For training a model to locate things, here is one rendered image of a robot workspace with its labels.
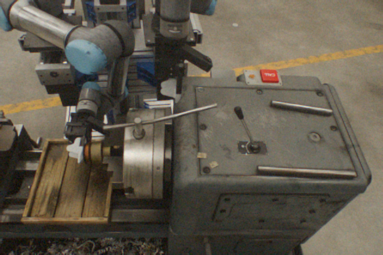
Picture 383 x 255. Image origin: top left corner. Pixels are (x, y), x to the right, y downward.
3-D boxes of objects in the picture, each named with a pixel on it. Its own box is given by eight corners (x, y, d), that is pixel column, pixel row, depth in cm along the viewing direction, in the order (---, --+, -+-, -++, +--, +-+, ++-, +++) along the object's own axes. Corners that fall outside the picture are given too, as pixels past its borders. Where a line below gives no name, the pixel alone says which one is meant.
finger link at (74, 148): (64, 163, 108) (70, 140, 114) (82, 163, 109) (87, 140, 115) (62, 158, 106) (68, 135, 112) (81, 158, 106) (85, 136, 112)
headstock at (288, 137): (296, 134, 151) (332, 73, 120) (326, 235, 122) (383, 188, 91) (171, 131, 147) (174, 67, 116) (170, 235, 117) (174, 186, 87)
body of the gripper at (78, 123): (67, 146, 117) (73, 121, 124) (91, 146, 118) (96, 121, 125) (62, 134, 111) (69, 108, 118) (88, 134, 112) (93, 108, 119)
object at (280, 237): (254, 209, 219) (297, 134, 151) (266, 285, 190) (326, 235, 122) (166, 208, 215) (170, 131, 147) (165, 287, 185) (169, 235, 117)
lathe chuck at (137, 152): (156, 133, 135) (155, 91, 107) (153, 208, 120) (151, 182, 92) (134, 132, 134) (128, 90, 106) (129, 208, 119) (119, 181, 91)
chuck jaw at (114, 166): (136, 155, 109) (133, 185, 101) (137, 164, 113) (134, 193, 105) (103, 155, 108) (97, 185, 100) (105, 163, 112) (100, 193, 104)
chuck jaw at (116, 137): (137, 142, 114) (137, 109, 111) (136, 146, 110) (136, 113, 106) (106, 141, 114) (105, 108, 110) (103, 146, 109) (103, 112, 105)
